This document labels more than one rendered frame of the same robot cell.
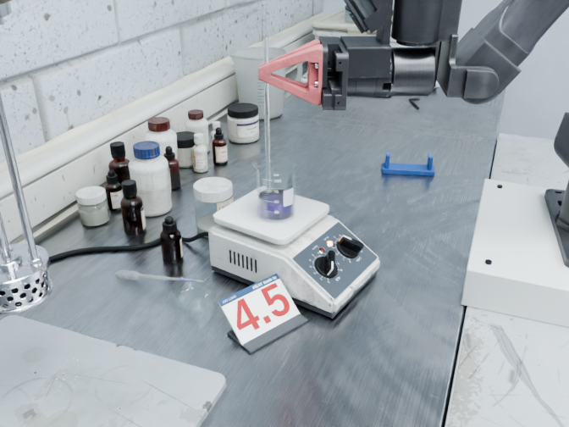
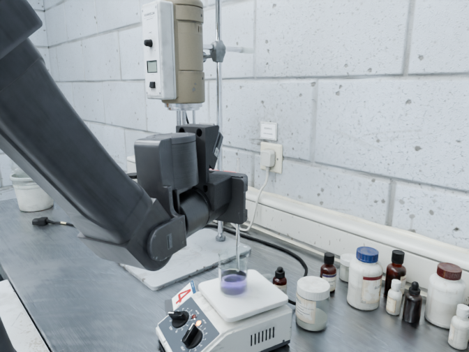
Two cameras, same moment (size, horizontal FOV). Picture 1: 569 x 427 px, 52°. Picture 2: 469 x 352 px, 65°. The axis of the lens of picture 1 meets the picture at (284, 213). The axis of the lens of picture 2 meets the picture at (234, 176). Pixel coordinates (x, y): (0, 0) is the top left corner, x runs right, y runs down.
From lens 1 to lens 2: 1.08 m
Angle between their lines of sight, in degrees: 106
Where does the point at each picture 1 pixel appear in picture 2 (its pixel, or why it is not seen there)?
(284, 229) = (210, 288)
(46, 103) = (395, 202)
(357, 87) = not seen: hidden behind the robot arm
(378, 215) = not seen: outside the picture
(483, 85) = not seen: hidden behind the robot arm
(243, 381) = (149, 295)
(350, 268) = (176, 339)
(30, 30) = (399, 152)
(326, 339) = (146, 330)
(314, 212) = (222, 306)
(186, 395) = (154, 276)
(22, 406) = (189, 247)
